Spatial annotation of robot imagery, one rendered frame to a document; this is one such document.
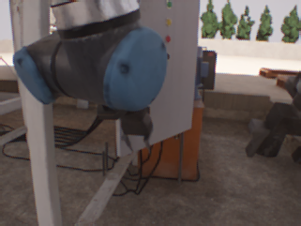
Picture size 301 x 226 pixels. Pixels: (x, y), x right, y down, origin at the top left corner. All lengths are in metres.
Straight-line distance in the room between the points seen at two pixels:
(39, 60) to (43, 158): 0.46
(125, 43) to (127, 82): 0.04
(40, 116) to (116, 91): 0.52
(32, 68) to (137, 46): 0.16
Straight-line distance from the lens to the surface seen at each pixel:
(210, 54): 3.40
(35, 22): 0.72
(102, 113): 0.41
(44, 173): 0.75
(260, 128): 0.49
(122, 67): 0.19
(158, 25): 0.72
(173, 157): 1.65
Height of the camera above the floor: 1.00
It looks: 17 degrees down
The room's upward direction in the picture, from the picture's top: 1 degrees clockwise
